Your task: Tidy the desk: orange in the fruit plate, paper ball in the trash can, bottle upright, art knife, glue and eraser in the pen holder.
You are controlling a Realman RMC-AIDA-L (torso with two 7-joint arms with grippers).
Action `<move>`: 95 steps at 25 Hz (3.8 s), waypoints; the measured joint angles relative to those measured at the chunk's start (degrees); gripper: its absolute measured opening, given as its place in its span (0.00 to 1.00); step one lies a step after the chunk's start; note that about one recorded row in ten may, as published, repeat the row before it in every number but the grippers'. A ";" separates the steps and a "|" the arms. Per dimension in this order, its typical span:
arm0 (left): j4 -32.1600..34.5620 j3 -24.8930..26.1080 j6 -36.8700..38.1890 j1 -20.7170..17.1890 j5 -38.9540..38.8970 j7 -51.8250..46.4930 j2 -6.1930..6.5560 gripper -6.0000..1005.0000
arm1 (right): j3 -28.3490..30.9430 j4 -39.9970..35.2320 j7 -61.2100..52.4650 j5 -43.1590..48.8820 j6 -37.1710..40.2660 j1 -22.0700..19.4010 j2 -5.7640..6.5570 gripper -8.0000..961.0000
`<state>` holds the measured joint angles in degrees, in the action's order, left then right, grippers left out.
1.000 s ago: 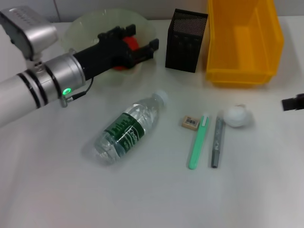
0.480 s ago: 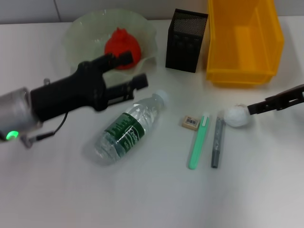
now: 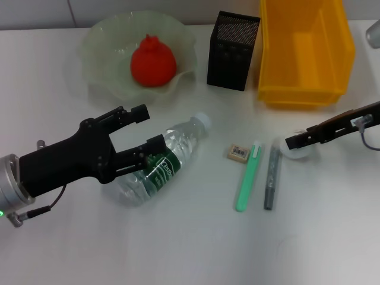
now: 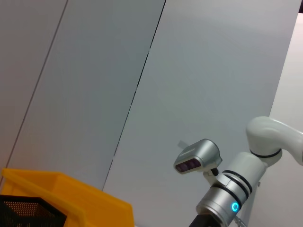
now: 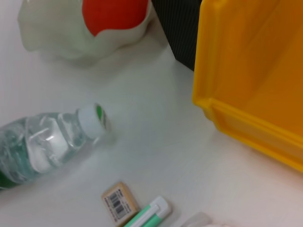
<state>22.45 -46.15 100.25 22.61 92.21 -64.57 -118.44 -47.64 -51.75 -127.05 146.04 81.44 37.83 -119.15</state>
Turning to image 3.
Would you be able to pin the yellow plastic bin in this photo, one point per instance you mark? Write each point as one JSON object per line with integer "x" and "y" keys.
{"x": 308, "y": 44}

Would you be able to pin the beige eraser with barcode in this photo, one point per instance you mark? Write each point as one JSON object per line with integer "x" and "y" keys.
{"x": 237, "y": 153}

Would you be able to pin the white paper ball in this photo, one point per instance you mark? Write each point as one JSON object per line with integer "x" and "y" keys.
{"x": 300, "y": 154}

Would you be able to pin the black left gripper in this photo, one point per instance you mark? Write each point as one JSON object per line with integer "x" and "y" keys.
{"x": 68, "y": 160}

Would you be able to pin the pale green glass fruit bowl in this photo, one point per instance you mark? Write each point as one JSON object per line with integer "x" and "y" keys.
{"x": 101, "y": 59}

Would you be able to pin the clear green-label water bottle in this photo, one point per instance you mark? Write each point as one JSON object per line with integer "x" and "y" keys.
{"x": 178, "y": 139}

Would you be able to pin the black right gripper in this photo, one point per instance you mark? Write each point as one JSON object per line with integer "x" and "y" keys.
{"x": 341, "y": 124}

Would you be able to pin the grey marker pen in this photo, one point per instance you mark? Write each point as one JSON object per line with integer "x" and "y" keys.
{"x": 271, "y": 178}

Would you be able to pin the green pen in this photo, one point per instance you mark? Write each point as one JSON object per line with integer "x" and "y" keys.
{"x": 248, "y": 178}

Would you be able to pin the red-orange toy orange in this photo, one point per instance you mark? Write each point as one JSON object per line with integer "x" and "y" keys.
{"x": 154, "y": 65}

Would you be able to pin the black mesh pen holder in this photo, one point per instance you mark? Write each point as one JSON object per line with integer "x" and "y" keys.
{"x": 231, "y": 53}

